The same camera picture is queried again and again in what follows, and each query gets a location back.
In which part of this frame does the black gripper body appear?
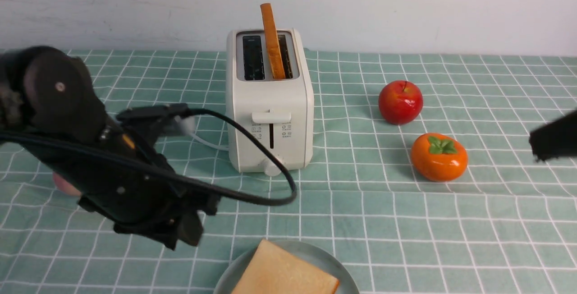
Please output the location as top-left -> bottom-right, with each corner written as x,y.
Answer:
27,123 -> 221,236

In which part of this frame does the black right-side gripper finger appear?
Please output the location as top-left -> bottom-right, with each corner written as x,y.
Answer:
528,110 -> 577,162

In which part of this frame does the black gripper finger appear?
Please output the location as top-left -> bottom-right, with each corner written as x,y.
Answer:
153,212 -> 204,251

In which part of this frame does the toast slice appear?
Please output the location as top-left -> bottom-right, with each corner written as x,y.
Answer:
232,240 -> 340,294
260,3 -> 286,80

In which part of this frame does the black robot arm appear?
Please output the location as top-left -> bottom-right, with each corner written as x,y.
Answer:
1,46 -> 298,250

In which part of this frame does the pink peach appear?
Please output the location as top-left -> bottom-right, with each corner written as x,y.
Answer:
52,173 -> 81,197

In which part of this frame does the orange persimmon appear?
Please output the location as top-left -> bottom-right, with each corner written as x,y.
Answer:
410,133 -> 469,182

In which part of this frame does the pale green plate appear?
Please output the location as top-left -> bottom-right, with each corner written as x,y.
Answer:
213,240 -> 360,294

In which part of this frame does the green checkered tablecloth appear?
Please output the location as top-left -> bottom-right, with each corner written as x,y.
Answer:
0,50 -> 577,294

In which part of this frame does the white two-slot toaster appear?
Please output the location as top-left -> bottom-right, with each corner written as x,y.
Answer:
225,29 -> 315,170

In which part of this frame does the red apple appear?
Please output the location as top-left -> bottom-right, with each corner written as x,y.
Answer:
378,80 -> 424,125

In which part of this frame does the white power cord with plug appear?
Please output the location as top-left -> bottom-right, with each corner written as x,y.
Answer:
188,132 -> 230,152

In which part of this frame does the black cable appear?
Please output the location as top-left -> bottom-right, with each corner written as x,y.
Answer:
0,108 -> 298,207

